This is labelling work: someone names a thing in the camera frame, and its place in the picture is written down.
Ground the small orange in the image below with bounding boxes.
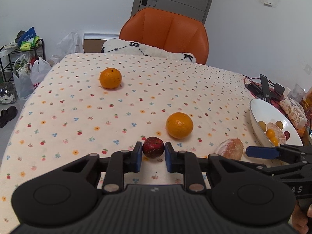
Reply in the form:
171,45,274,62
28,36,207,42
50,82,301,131
265,128,276,139

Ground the brown longan fruit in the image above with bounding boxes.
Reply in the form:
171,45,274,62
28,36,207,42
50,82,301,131
258,121,267,132

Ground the dark red small apple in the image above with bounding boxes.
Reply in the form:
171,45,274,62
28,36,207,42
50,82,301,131
143,137,164,159

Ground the right hand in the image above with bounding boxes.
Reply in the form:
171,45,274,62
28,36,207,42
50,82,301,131
291,202,311,234

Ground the peeled pomelo piece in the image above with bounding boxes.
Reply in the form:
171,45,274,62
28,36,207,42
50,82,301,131
214,138,244,160
267,123,287,146

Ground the near large orange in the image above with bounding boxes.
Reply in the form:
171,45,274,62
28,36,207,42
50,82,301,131
166,112,194,139

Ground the white ceramic plate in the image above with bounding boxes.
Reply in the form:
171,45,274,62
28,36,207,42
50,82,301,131
250,99,302,147

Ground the floral tissue box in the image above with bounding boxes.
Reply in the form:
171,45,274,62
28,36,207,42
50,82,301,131
280,96,307,130

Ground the floral tablecloth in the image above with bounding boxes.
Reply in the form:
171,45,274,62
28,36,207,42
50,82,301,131
1,53,258,233

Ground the black power adapter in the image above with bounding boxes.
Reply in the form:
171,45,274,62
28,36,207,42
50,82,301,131
273,83,285,95

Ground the black phone stand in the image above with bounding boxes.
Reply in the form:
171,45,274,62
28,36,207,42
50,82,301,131
260,74,271,103

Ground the clear glass cup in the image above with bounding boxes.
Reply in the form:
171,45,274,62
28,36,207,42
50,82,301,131
288,84,306,103

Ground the far orange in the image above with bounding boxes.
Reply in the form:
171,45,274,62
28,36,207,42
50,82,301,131
99,68,122,89

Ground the white fluffy cushion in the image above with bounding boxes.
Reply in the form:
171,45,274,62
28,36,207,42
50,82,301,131
101,39,197,63

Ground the black shoe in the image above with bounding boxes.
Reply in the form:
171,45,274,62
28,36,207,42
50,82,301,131
0,106,17,128

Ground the white plastic bag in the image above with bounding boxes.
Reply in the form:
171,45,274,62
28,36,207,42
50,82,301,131
12,57,51,100

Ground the orange leather chair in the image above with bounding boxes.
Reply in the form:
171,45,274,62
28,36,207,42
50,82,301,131
119,8,209,65

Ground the black metal shelf rack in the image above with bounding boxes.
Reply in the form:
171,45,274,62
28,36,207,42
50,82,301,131
1,27,46,82

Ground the red cable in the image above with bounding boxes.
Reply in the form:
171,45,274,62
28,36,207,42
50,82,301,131
243,75,265,99

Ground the white bag by wall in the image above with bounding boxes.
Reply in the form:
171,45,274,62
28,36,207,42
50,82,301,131
56,32,84,59

